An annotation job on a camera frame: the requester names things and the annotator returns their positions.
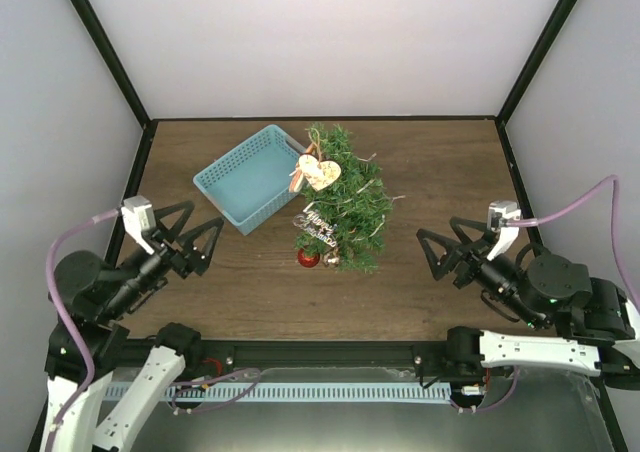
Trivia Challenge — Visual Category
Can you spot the light blue cable duct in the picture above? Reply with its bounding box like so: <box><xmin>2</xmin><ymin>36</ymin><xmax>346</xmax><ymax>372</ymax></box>
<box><xmin>104</xmin><ymin>382</ymin><xmax>452</xmax><ymax>403</ymax></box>

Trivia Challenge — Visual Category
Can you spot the red ball ornament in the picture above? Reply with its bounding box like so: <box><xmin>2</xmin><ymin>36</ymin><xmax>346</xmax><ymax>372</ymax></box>
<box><xmin>297</xmin><ymin>248</ymin><xmax>320</xmax><ymax>268</ymax></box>

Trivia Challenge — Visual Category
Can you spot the small green christmas tree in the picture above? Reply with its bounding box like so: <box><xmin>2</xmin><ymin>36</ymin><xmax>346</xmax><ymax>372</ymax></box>
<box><xmin>294</xmin><ymin>123</ymin><xmax>395</xmax><ymax>273</ymax></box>

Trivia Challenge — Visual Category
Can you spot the black frame post right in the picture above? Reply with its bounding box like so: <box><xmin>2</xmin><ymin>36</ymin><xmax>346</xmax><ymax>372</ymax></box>
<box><xmin>497</xmin><ymin>0</ymin><xmax>594</xmax><ymax>123</ymax></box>

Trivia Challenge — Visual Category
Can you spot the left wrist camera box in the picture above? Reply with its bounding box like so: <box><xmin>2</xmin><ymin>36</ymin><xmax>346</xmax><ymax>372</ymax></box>
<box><xmin>120</xmin><ymin>195</ymin><xmax>156</xmax><ymax>255</ymax></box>

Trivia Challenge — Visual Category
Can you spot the brown heart ornament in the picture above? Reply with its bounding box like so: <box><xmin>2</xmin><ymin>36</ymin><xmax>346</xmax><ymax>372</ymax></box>
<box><xmin>297</xmin><ymin>127</ymin><xmax>342</xmax><ymax>192</ymax></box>

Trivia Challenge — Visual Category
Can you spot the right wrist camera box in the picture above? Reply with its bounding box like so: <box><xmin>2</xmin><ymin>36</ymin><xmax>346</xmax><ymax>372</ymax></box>
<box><xmin>487</xmin><ymin>200</ymin><xmax>521</xmax><ymax>261</ymax></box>

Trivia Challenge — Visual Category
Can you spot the gingerbread figure ornament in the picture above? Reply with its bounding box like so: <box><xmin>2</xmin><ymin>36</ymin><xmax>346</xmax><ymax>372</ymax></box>
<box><xmin>288</xmin><ymin>143</ymin><xmax>317</xmax><ymax>193</ymax></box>

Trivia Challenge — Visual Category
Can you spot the black aluminium front rail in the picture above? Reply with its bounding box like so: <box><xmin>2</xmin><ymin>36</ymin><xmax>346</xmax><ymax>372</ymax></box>
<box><xmin>114</xmin><ymin>339</ymin><xmax>501</xmax><ymax>373</ymax></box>

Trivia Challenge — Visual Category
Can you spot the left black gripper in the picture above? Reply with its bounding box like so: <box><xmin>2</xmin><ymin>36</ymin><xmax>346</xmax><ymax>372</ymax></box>
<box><xmin>106</xmin><ymin>199</ymin><xmax>228</xmax><ymax>319</ymax></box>

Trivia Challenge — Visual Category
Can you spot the black frame post left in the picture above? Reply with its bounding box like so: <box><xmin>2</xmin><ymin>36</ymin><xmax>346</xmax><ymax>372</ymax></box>
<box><xmin>53</xmin><ymin>0</ymin><xmax>151</xmax><ymax>125</ymax></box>

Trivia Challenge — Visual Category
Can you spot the clear led light string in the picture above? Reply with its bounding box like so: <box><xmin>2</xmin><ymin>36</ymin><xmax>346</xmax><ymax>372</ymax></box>
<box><xmin>299</xmin><ymin>151</ymin><xmax>406</xmax><ymax>263</ymax></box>

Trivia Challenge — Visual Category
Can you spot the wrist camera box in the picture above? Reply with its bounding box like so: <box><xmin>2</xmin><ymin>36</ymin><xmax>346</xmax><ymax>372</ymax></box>
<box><xmin>120</xmin><ymin>195</ymin><xmax>156</xmax><ymax>255</ymax></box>
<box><xmin>487</xmin><ymin>200</ymin><xmax>521</xmax><ymax>261</ymax></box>

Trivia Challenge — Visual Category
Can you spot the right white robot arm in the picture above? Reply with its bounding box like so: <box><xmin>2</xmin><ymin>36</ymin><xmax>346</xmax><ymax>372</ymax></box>
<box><xmin>416</xmin><ymin>217</ymin><xmax>639</xmax><ymax>391</ymax></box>

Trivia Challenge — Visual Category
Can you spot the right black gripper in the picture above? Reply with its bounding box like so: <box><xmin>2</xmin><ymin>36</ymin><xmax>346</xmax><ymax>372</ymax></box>
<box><xmin>416</xmin><ymin>216</ymin><xmax>544</xmax><ymax>328</ymax></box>

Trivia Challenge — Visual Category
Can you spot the blue plastic basket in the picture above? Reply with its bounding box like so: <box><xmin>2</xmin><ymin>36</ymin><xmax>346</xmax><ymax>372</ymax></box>
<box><xmin>193</xmin><ymin>124</ymin><xmax>305</xmax><ymax>236</ymax></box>

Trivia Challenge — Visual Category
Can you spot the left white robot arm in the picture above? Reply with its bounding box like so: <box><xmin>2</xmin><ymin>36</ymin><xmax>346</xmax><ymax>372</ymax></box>
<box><xmin>40</xmin><ymin>196</ymin><xmax>224</xmax><ymax>451</ymax></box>

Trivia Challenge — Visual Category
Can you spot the black frame post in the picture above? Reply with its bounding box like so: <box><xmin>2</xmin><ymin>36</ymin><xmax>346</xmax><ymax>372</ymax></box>
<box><xmin>53</xmin><ymin>0</ymin><xmax>151</xmax><ymax>125</ymax></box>
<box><xmin>497</xmin><ymin>0</ymin><xmax>594</xmax><ymax>123</ymax></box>

